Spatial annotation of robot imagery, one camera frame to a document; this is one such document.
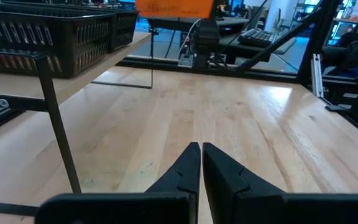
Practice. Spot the black plastic mesh basket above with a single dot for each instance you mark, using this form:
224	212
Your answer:
123	28
89	40

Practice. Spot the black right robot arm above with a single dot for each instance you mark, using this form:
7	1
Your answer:
207	40

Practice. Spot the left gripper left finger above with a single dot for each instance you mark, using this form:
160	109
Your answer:
172	199

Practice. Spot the person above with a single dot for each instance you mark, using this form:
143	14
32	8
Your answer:
353	53

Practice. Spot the silver aluminium profile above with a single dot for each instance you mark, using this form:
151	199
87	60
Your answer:
317	77

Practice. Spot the wooden shelf riser black legs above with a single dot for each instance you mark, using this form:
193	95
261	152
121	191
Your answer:
89	71

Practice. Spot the orange plastic mesh basket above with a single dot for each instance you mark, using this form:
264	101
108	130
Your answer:
172	8

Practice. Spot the black rig frame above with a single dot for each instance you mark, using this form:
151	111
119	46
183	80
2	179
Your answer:
312	46

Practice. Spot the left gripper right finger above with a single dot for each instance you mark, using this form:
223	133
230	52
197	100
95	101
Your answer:
235	199

